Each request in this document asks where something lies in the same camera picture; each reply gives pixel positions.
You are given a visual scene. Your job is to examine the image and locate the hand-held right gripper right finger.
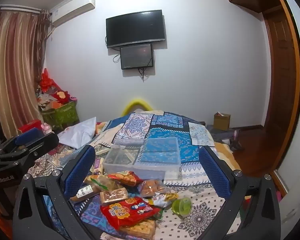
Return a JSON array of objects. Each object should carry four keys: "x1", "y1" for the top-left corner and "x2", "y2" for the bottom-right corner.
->
[{"x1": 198, "y1": 145, "x2": 282, "y2": 240}]

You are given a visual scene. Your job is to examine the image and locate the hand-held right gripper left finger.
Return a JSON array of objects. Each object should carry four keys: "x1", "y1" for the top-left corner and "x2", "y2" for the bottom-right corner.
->
[{"x1": 12, "y1": 144, "x2": 97, "y2": 240}]

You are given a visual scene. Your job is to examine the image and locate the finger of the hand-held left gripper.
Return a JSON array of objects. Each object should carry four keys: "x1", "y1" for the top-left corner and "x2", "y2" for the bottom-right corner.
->
[
  {"x1": 9, "y1": 132, "x2": 60, "y2": 159},
  {"x1": 0, "y1": 127, "x2": 44, "y2": 155}
]

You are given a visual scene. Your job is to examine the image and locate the yellow green snack packet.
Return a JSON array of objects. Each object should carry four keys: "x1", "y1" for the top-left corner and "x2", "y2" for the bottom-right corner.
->
[{"x1": 84, "y1": 174, "x2": 121, "y2": 191}]

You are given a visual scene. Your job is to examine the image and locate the orange biscuit packet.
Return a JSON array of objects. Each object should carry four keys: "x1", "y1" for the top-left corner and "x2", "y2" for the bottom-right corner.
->
[{"x1": 107, "y1": 170, "x2": 144, "y2": 187}]

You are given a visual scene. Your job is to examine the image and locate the green jelly cup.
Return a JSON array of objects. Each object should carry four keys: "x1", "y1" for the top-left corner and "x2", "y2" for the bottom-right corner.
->
[{"x1": 171, "y1": 197, "x2": 193, "y2": 217}]

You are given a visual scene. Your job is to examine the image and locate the bread bun packet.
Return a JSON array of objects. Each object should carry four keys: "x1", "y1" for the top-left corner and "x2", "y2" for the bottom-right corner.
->
[{"x1": 138, "y1": 179, "x2": 171, "y2": 198}]

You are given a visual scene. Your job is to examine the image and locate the clear plastic storage box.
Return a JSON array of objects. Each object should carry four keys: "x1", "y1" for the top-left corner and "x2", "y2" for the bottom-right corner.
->
[{"x1": 102, "y1": 137, "x2": 183, "y2": 182}]

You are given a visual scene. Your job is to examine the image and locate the red snack packet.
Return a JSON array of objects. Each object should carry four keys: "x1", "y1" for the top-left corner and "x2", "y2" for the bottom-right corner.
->
[{"x1": 100, "y1": 196, "x2": 162, "y2": 231}]

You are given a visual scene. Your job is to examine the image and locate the yellow puffed rice cake packet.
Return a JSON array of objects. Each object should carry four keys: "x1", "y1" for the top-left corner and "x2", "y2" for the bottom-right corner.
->
[{"x1": 119, "y1": 219, "x2": 157, "y2": 240}]

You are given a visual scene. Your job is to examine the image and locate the red box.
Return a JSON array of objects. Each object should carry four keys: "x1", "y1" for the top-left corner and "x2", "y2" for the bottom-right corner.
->
[{"x1": 17, "y1": 119, "x2": 43, "y2": 134}]

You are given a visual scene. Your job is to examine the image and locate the pink toy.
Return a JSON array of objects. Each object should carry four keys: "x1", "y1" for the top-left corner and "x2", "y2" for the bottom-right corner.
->
[{"x1": 41, "y1": 123, "x2": 53, "y2": 135}]

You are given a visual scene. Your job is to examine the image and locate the white purple bar packet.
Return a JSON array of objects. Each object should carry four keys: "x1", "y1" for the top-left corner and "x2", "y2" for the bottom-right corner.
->
[{"x1": 91, "y1": 157, "x2": 105, "y2": 175}]

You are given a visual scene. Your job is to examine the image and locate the orange striped blanket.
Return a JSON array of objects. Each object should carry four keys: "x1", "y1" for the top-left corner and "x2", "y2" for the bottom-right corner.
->
[{"x1": 214, "y1": 141, "x2": 252, "y2": 205}]

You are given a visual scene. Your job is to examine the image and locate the brown labelled snack packet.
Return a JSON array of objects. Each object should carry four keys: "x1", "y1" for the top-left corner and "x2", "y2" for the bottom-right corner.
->
[{"x1": 69, "y1": 183, "x2": 102, "y2": 203}]

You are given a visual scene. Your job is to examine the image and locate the green storage basket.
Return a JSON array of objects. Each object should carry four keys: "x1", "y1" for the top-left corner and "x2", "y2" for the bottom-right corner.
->
[{"x1": 41, "y1": 101, "x2": 80, "y2": 131}]

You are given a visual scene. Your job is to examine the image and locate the dark clothes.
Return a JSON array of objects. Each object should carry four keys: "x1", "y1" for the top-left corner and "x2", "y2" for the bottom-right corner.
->
[{"x1": 206, "y1": 124, "x2": 243, "y2": 151}]

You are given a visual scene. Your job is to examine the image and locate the white pillow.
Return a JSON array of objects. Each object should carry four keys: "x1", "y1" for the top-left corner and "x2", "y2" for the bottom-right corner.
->
[{"x1": 57, "y1": 117, "x2": 97, "y2": 150}]

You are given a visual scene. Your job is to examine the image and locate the brown cake packet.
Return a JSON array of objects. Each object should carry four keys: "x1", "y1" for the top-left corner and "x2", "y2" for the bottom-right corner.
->
[{"x1": 99, "y1": 187, "x2": 129, "y2": 206}]

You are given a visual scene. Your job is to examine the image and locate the cardboard box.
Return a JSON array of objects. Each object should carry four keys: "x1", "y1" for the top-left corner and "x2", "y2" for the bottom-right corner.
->
[{"x1": 213, "y1": 111, "x2": 231, "y2": 131}]

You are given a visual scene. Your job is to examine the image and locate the blue patterned blanket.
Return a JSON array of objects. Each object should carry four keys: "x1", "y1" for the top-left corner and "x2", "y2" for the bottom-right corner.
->
[{"x1": 27, "y1": 110, "x2": 240, "y2": 240}]

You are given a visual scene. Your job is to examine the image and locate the white yellow small packet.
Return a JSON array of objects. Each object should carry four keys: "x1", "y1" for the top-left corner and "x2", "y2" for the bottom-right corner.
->
[{"x1": 149, "y1": 192, "x2": 180, "y2": 210}]

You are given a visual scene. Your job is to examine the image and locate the striped red curtain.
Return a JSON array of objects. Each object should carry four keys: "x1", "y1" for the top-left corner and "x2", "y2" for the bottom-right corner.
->
[{"x1": 0, "y1": 4, "x2": 52, "y2": 140}]

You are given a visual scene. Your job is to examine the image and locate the wooden door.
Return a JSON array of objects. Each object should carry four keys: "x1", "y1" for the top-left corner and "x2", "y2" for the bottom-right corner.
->
[{"x1": 262, "y1": 4, "x2": 300, "y2": 174}]

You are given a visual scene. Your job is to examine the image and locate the small black monitor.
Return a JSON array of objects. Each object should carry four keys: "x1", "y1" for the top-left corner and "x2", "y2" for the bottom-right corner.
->
[{"x1": 120, "y1": 44, "x2": 154, "y2": 70}]

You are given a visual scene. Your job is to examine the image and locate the white air conditioner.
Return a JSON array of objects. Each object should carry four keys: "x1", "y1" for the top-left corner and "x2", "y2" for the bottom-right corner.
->
[{"x1": 49, "y1": 0, "x2": 97, "y2": 27}]

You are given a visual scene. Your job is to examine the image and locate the yellow foam ring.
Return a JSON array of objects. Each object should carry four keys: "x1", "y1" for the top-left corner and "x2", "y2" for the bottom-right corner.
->
[{"x1": 121, "y1": 98, "x2": 152, "y2": 117}]

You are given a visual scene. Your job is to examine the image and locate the black wall television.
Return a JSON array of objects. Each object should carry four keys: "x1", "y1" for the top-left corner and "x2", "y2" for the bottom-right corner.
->
[{"x1": 105, "y1": 9, "x2": 165, "y2": 49}]

